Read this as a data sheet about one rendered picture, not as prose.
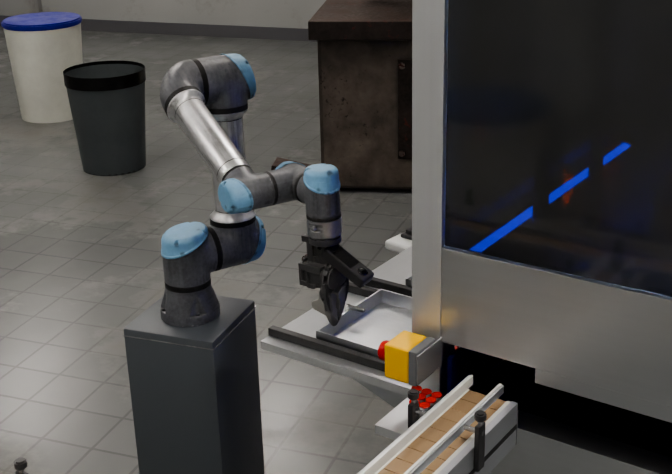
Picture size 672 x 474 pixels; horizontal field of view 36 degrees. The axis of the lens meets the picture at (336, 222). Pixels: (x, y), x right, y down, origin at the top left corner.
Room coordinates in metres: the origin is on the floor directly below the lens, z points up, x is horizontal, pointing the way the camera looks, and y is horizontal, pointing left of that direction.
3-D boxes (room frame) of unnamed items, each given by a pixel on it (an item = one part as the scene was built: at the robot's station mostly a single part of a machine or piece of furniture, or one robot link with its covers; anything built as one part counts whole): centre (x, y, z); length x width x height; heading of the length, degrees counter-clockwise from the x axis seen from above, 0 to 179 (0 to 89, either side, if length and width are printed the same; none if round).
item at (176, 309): (2.39, 0.38, 0.84); 0.15 x 0.15 x 0.10
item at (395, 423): (1.71, -0.16, 0.87); 0.14 x 0.13 x 0.02; 55
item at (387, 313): (2.03, -0.16, 0.90); 0.34 x 0.26 x 0.04; 54
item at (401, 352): (1.75, -0.13, 0.99); 0.08 x 0.07 x 0.07; 55
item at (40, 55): (7.40, 2.05, 0.35); 0.55 x 0.55 x 0.71
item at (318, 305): (2.07, 0.03, 0.95); 0.06 x 0.03 x 0.09; 55
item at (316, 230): (2.08, 0.03, 1.14); 0.08 x 0.08 x 0.05
